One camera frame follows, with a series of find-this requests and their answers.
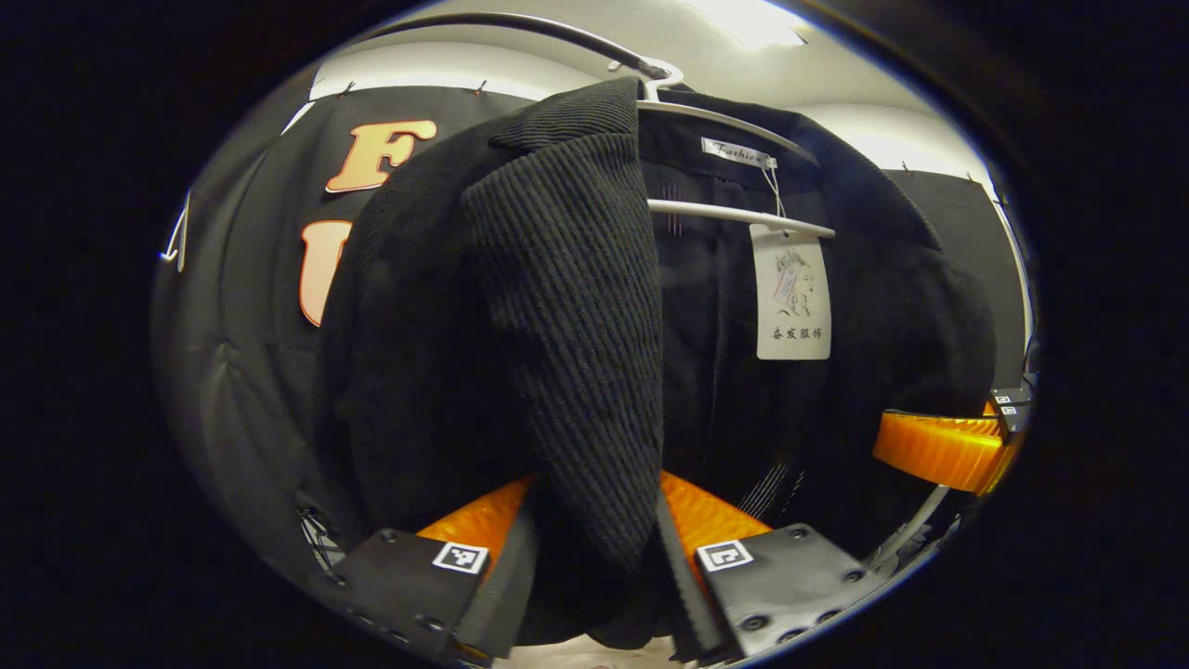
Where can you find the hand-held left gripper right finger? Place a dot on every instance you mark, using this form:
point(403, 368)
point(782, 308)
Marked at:
point(687, 595)

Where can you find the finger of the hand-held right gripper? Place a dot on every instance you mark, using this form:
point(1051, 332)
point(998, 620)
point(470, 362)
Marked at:
point(1012, 396)
point(938, 451)

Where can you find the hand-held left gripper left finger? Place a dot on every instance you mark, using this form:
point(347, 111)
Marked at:
point(502, 604)

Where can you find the white clothes hanger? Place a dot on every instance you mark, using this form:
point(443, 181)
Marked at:
point(725, 214)
point(172, 253)

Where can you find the black clothes rack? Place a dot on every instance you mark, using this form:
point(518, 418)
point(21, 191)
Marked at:
point(604, 43)

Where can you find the white paper hang tag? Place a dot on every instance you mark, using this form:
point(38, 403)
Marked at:
point(790, 307)

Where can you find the black backdrop cloth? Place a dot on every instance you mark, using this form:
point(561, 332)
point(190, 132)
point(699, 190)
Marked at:
point(251, 372)

